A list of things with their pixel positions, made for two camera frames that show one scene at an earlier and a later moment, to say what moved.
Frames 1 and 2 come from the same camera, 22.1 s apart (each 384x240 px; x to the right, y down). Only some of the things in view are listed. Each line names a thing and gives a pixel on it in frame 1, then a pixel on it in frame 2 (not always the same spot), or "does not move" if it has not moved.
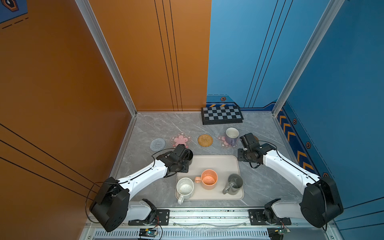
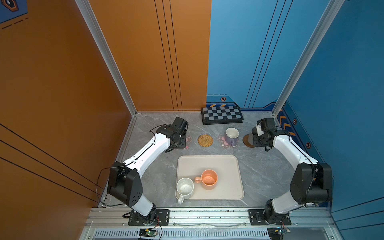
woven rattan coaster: [205, 140] does not move
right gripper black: [239, 155] to [255, 140]
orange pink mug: [209, 179] does not move
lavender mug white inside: [231, 135] does not move
